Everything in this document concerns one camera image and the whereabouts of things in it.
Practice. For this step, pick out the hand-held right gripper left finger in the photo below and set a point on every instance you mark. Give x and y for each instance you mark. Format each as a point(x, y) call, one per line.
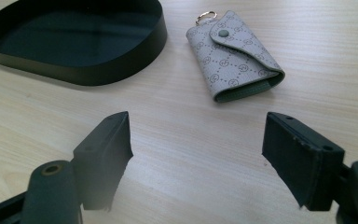
point(101, 168)

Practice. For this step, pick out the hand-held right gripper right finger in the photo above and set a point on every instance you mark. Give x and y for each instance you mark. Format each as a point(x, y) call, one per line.
point(301, 165)

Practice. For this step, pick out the grey patterned key pouch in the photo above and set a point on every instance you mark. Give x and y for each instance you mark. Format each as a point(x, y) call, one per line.
point(233, 62)

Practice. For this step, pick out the black oval tray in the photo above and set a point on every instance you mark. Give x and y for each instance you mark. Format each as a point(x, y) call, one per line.
point(74, 40)

